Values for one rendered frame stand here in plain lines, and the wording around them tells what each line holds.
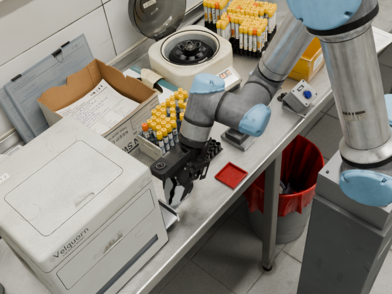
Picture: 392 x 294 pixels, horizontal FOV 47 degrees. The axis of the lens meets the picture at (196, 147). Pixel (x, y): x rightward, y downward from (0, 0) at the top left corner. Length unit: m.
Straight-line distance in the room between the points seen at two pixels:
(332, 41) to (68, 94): 0.94
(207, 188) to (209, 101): 0.32
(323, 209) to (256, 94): 0.39
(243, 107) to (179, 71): 0.49
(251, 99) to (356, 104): 0.27
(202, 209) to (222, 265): 0.92
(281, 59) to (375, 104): 0.25
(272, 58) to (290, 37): 0.07
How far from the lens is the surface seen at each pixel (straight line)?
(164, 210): 1.17
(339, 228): 1.28
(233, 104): 1.00
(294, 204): 1.83
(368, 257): 1.31
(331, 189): 1.19
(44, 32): 1.45
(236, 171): 1.27
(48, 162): 1.00
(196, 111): 1.02
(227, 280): 2.07
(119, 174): 0.92
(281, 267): 2.10
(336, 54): 0.79
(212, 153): 1.29
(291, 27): 0.96
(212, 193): 1.23
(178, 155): 1.06
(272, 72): 1.04
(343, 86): 0.82
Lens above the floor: 1.87
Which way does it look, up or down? 48 degrees down
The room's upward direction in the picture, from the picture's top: 8 degrees counter-clockwise
